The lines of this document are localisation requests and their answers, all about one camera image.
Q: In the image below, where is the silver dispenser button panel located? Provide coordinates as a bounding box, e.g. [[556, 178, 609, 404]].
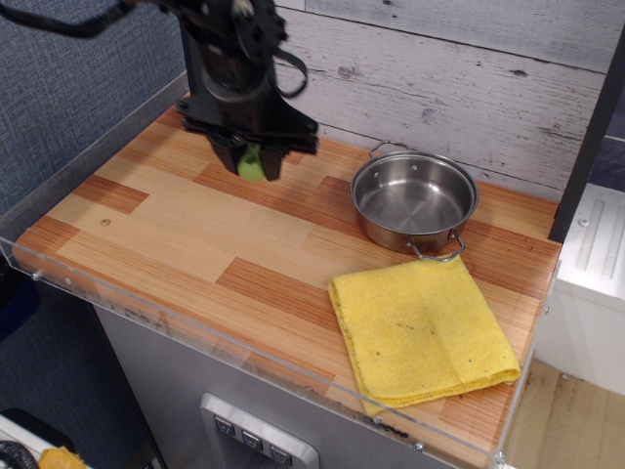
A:
[[200, 393, 320, 468]]

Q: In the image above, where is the white side cabinet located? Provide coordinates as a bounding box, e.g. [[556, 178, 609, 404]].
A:
[[533, 184, 624, 395]]

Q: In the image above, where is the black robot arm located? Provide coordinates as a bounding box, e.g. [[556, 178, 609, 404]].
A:
[[159, 1, 318, 181]]

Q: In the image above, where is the grey toy fridge cabinet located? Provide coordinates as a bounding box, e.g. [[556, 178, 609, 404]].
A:
[[96, 308, 447, 468]]

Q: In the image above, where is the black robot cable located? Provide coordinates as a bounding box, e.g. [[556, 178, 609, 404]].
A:
[[0, 0, 162, 40]]

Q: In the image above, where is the yellow object bottom left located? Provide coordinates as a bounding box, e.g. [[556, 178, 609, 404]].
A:
[[38, 447, 88, 469]]

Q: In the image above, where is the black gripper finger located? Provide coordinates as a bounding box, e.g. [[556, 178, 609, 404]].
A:
[[260, 146, 284, 181], [208, 133, 245, 174]]

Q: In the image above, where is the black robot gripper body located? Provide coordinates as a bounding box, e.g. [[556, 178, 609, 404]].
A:
[[178, 78, 318, 154]]

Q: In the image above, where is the clear acrylic table guard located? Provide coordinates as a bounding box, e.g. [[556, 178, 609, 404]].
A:
[[0, 72, 563, 469]]

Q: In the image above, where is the yellow folded cloth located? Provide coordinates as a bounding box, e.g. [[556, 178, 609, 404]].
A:
[[328, 257, 521, 416]]

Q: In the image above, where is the green handled grey spatula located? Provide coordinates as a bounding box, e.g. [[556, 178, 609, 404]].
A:
[[236, 144, 266, 182]]

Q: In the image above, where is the stainless steel pot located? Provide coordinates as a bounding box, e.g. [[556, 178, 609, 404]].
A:
[[350, 141, 479, 263]]

